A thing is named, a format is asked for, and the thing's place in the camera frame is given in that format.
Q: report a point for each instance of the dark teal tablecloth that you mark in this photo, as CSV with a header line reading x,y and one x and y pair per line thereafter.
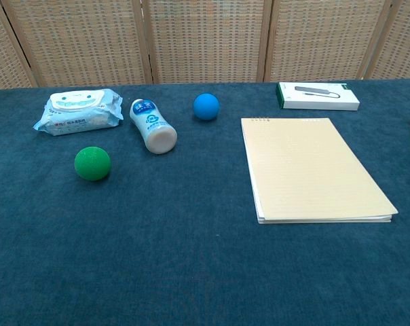
x,y
157,237

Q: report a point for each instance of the woven rattan folding screen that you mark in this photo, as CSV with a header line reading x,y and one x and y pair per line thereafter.
x,y
205,40

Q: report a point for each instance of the green foam ball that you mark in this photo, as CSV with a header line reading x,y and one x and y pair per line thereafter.
x,y
92,163

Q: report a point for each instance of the white green-edged product box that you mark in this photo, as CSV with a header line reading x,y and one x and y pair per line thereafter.
x,y
318,98

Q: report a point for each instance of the off-white spiral notebook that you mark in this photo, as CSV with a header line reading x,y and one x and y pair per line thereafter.
x,y
310,166

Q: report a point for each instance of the blue foam ball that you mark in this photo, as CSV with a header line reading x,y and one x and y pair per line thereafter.
x,y
206,106

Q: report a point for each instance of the light blue wet wipes pack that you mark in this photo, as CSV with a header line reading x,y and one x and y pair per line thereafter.
x,y
77,113

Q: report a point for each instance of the white blue-label drink bottle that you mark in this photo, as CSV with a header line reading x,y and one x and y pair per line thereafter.
x,y
153,127

